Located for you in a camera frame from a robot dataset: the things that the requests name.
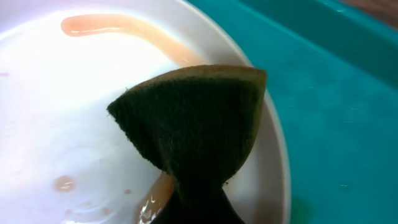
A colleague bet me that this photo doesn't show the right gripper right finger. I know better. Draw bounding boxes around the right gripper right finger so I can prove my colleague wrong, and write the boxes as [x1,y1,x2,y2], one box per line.
[198,190,245,224]

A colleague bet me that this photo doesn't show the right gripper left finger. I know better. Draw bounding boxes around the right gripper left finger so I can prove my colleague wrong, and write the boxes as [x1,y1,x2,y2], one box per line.
[150,190,198,224]

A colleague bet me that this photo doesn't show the green yellow sponge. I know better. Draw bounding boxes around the green yellow sponge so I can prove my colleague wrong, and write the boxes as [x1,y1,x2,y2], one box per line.
[107,65,267,209]

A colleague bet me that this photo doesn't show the white plate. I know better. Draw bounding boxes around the white plate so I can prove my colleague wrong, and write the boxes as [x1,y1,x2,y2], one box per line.
[0,0,292,224]

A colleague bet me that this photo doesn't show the teal plastic tray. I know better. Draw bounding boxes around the teal plastic tray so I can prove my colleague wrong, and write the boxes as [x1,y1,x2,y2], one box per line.
[193,0,397,224]

